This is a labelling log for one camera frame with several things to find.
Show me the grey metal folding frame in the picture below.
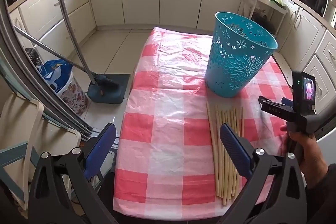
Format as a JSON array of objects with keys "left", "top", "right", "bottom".
[{"left": 0, "top": 1, "right": 95, "bottom": 142}]

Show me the red white checkered tablecloth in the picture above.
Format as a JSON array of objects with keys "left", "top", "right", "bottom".
[{"left": 113, "top": 27, "right": 298, "bottom": 222}]

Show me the cream and grey folding rack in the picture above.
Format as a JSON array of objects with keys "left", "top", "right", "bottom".
[{"left": 0, "top": 93, "right": 82, "bottom": 214}]

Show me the white plastic container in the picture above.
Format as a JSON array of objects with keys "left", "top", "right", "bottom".
[{"left": 323, "top": 0, "right": 336, "bottom": 28}]

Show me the person's right hand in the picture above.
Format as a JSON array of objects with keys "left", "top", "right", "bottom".
[{"left": 280, "top": 124, "right": 329, "bottom": 183}]

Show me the person's right forearm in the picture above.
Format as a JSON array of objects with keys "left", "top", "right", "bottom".
[{"left": 304, "top": 164, "right": 336, "bottom": 224}]

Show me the black mesh holder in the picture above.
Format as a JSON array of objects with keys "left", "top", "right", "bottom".
[{"left": 25, "top": 48, "right": 42, "bottom": 67}]

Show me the blue long-handled dustpan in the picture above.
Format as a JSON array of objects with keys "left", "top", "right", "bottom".
[{"left": 52, "top": 0, "right": 131, "bottom": 104}]

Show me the white trolley rack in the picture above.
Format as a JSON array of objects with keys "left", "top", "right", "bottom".
[{"left": 240, "top": 0, "right": 289, "bottom": 35}]

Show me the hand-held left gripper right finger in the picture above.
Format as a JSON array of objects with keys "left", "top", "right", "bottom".
[{"left": 218, "top": 123, "right": 307, "bottom": 224}]

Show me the bundle of wooden chopsticks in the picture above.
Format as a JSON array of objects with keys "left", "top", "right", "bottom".
[{"left": 206, "top": 102, "right": 244, "bottom": 207}]

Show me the floral waste bin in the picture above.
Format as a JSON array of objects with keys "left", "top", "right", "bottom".
[{"left": 56, "top": 74, "right": 89, "bottom": 115}]

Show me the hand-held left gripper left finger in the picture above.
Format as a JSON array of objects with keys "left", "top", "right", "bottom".
[{"left": 28, "top": 123, "right": 117, "bottom": 224}]

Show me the long-handled broom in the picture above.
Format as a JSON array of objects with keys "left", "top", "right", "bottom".
[{"left": 13, "top": 25, "right": 118, "bottom": 88}]

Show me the teal perforated plastic basket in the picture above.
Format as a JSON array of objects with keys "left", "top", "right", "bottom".
[{"left": 204, "top": 11, "right": 279, "bottom": 98}]

